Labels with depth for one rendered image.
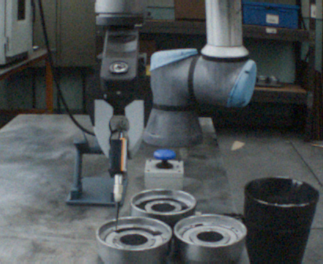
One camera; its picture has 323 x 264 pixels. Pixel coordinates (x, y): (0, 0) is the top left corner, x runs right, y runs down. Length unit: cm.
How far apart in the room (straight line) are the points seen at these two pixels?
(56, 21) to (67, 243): 391
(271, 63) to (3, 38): 278
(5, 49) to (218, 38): 195
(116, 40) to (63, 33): 388
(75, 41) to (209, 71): 344
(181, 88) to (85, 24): 337
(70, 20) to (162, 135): 340
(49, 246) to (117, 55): 30
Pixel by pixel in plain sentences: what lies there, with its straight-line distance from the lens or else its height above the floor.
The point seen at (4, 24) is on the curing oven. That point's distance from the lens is 291.
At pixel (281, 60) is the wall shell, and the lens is 483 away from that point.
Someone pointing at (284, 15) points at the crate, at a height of 112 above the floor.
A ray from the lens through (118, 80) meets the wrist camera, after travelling 62.
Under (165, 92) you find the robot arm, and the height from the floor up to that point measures 93.
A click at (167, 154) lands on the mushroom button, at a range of 92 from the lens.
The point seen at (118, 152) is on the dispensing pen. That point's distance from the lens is 72.
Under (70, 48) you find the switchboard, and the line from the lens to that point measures 455.
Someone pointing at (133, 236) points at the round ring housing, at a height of 82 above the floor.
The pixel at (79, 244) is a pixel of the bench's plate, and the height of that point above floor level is 80.
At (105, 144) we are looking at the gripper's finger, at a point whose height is 94.
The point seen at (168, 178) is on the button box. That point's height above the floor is 83.
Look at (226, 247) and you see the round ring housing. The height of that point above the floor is 84.
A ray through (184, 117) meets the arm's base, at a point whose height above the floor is 87.
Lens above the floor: 115
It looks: 16 degrees down
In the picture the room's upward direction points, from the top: straight up
